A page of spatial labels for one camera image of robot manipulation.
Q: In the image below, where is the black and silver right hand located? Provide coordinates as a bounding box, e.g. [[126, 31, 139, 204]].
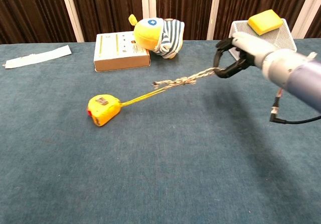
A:
[[213, 31, 276, 79]]

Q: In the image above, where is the yellow tape measure with cord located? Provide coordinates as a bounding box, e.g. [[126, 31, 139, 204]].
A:
[[119, 66, 227, 108]]

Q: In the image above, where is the yellow sponge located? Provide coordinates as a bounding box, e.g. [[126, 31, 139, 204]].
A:
[[247, 9, 284, 36]]

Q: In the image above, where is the white mesh basket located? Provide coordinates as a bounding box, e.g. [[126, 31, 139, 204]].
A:
[[229, 18, 298, 59]]

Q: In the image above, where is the yellow plush toy striped shirt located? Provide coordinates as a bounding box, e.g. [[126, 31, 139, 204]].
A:
[[128, 14, 186, 60]]

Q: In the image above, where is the white cardboard box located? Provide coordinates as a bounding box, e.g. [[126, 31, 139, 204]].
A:
[[93, 31, 151, 73]]

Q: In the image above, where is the dark brown pleated curtain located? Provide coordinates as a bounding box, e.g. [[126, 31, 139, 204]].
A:
[[0, 0, 321, 45]]

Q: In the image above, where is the blue felt table mat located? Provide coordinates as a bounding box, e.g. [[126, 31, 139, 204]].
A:
[[0, 38, 321, 224]]

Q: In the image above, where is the white paper strip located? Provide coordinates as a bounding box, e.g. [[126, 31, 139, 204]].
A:
[[2, 45, 72, 69]]

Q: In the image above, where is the white frame post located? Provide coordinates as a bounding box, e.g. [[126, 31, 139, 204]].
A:
[[140, 0, 157, 33], [206, 0, 223, 41], [58, 0, 85, 43], [291, 0, 321, 39]]

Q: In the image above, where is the black cable with plug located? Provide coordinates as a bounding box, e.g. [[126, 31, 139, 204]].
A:
[[269, 88, 321, 125]]

